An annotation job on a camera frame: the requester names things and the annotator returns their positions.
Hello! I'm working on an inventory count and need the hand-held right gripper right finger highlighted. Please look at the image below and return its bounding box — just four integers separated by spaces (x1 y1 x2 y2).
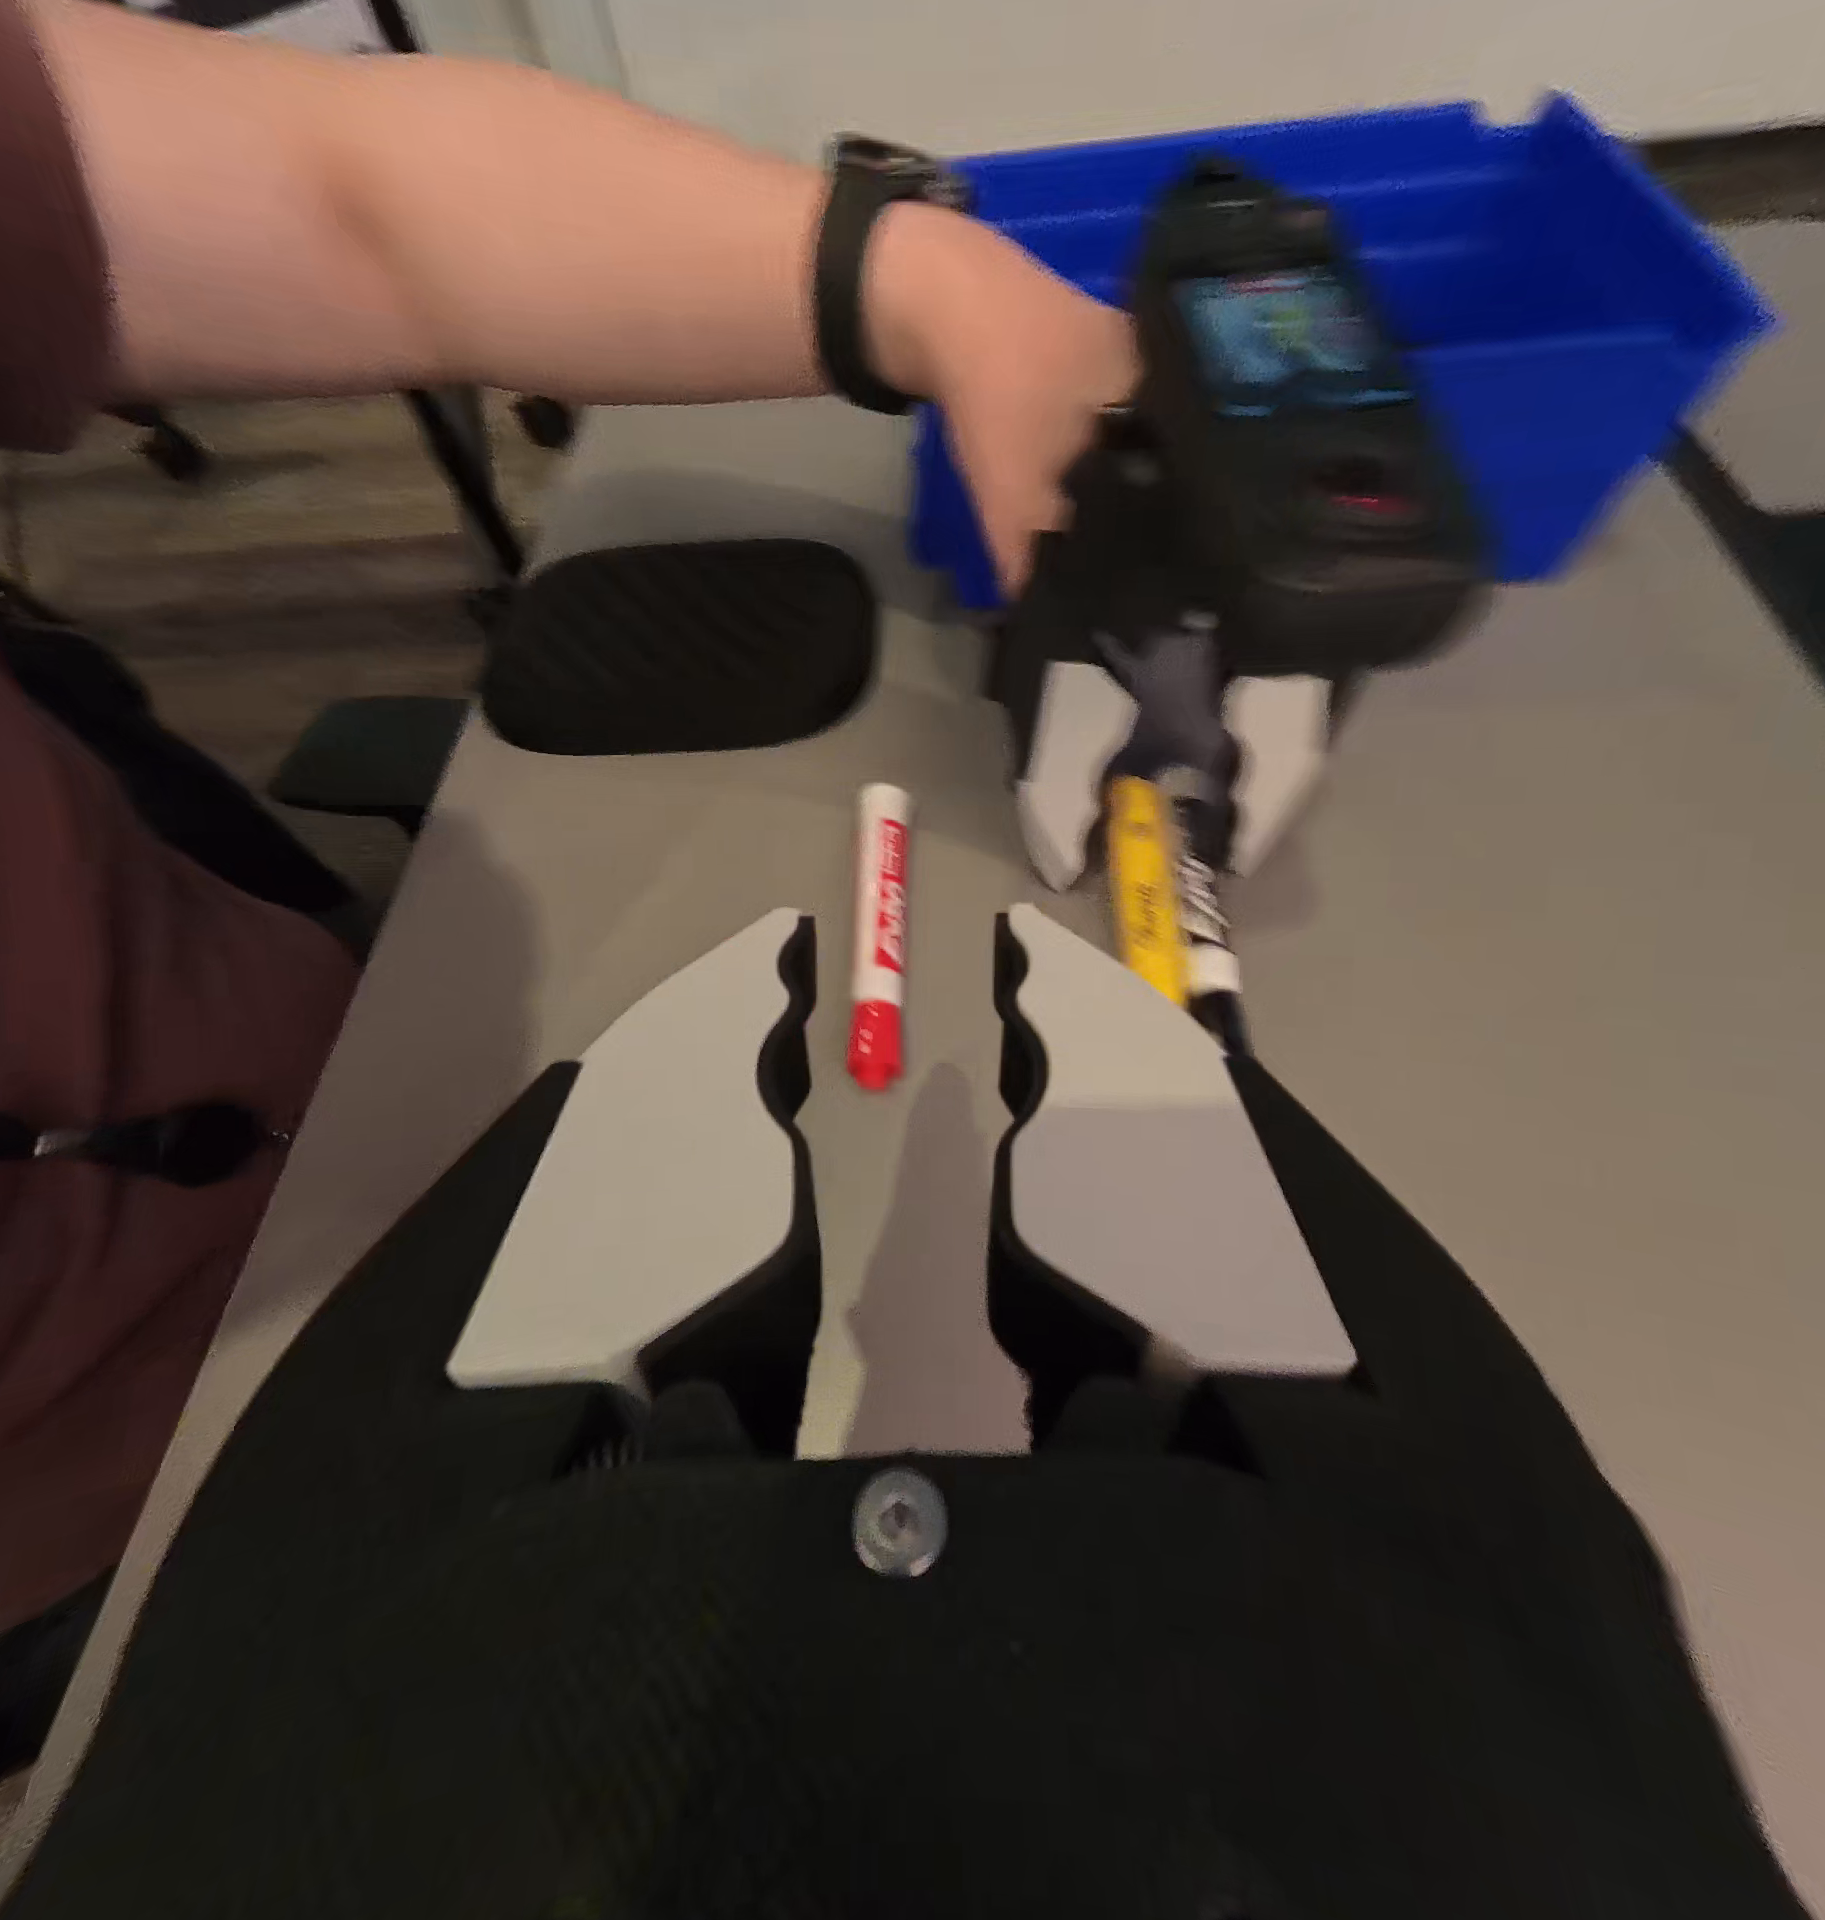
985 904 1360 1390

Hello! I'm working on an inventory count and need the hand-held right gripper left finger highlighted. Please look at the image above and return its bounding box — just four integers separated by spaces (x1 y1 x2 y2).
443 904 823 1393

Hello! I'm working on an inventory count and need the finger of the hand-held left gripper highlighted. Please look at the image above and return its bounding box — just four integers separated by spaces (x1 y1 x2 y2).
1193 676 1336 879
1012 636 1173 895

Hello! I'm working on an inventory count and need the yellow highlighter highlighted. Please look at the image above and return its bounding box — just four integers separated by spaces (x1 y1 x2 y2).
1097 772 1199 1009

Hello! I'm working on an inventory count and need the black dry erase marker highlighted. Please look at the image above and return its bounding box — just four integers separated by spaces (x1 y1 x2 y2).
1170 796 1252 1054

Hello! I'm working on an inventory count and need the red dry erase marker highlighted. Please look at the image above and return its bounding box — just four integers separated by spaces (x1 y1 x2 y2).
844 780 916 1095

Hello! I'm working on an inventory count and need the blue plastic bin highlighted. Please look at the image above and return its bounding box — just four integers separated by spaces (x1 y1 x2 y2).
903 90 1781 609

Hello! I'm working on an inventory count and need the person's left forearm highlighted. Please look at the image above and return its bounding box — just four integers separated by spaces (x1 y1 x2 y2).
27 0 868 415

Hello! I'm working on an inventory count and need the person's left hand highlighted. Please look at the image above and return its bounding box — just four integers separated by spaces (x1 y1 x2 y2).
880 207 1145 601

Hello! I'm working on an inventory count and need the black chair armrest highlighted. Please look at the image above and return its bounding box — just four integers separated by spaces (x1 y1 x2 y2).
266 694 472 844

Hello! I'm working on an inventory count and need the black wristwatch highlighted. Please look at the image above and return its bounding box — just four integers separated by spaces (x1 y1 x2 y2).
808 134 980 420

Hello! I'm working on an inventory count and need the person's maroon shirt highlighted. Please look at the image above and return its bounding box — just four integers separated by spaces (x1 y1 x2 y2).
0 0 370 1652

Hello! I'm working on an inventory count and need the black office chair base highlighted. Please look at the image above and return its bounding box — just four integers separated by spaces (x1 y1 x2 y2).
107 0 580 596

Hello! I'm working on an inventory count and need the black strap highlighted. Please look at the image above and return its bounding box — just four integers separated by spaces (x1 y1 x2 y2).
0 1098 295 1191

